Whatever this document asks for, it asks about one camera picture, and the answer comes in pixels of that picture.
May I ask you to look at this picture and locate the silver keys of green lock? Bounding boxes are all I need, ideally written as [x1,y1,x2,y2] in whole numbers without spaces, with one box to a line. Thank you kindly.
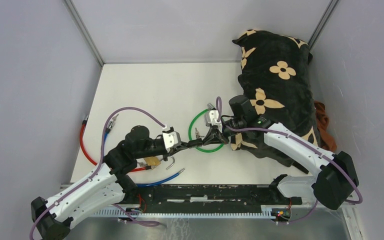
[194,127,202,139]

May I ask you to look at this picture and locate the brass padlock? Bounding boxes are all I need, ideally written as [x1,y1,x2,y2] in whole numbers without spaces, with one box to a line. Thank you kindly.
[138,156,176,171]

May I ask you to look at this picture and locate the green cable lock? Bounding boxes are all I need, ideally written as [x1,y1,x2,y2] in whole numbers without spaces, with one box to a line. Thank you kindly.
[188,103,224,154]

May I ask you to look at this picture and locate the blue cable lock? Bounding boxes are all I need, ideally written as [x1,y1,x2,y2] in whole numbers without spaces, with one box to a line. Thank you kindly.
[100,113,185,187]

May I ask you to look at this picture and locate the black padlock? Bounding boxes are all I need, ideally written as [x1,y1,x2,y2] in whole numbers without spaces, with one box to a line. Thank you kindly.
[187,138,204,148]

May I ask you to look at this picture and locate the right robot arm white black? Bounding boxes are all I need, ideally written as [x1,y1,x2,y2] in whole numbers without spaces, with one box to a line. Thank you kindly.
[203,95,363,210]

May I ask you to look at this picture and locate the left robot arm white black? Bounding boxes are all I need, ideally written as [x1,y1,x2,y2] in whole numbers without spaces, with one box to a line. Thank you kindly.
[31,125,203,240]

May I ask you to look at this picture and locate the black floral pillow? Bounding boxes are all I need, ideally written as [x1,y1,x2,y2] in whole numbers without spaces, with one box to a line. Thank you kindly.
[229,29,322,168]

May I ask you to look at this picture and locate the brown cloth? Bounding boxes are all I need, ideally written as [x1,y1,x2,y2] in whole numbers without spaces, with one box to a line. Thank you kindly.
[314,101,337,152]

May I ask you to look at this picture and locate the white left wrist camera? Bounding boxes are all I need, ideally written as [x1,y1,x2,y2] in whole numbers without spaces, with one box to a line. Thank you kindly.
[162,126,182,151]

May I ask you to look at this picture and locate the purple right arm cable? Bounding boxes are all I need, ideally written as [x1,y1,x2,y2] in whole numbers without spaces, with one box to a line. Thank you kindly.
[215,96,364,205]

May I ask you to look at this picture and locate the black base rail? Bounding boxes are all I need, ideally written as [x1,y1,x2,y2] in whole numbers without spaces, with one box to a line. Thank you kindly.
[119,184,303,220]

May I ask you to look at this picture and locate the red cable lock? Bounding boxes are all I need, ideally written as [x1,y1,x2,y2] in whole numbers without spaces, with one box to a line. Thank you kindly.
[79,115,152,173]

